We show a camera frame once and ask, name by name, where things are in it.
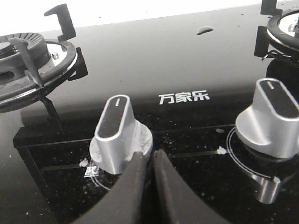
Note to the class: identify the black left pot support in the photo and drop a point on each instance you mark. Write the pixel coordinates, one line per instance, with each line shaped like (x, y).
(64, 55)

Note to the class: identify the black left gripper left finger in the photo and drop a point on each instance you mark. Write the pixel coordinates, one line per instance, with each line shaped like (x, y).
(122, 204)

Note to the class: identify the black pot support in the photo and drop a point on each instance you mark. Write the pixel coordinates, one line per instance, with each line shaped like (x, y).
(64, 55)
(283, 26)

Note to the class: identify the silver right stove knob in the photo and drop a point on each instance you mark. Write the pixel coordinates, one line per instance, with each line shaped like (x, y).
(270, 125)

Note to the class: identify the silver left stove knob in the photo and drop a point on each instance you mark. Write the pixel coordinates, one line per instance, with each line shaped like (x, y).
(118, 135)

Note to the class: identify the silver stove knob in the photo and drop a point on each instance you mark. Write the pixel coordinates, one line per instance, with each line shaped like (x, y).
(270, 125)
(118, 135)

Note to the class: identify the black right pot support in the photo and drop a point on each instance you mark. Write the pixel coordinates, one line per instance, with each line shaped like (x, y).
(283, 26)

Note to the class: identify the black glass gas cooktop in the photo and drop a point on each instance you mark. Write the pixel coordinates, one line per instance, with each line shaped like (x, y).
(188, 78)

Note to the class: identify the black left gas burner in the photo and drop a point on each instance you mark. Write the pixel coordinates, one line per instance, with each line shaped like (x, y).
(23, 55)

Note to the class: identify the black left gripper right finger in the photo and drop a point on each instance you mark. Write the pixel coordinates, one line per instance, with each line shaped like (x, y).
(178, 203)

